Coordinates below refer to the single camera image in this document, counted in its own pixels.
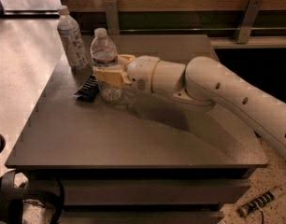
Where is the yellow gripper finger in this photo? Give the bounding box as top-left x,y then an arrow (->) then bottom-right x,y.
93,66 -> 132,88
118,54 -> 136,68

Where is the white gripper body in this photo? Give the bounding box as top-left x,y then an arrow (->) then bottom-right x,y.
127,56 -> 160,94

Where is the clear plastic water bottle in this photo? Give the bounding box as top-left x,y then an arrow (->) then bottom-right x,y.
90,28 -> 122,103

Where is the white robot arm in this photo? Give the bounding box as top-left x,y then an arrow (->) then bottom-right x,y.
93,55 -> 286,158

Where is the dark rxbar blueberry wrapper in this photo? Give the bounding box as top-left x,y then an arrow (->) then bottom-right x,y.
75,74 -> 99,102

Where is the white labelled plastic bottle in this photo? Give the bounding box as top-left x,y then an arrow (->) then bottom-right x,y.
57,6 -> 89,70

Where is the striped tube on floor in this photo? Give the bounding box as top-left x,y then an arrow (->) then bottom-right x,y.
237,186 -> 286,217

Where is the left metal wall bracket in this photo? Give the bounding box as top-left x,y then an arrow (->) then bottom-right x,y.
105,0 -> 120,35

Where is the metal wall bracket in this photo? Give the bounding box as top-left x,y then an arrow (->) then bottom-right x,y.
105,0 -> 120,35
235,0 -> 264,44

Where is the right metal wall bracket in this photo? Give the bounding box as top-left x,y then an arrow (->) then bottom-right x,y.
235,0 -> 264,44

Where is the black chair with cables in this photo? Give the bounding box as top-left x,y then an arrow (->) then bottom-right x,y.
0,132 -> 65,224

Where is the thin black floor cable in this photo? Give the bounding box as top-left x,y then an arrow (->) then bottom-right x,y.
254,200 -> 265,224

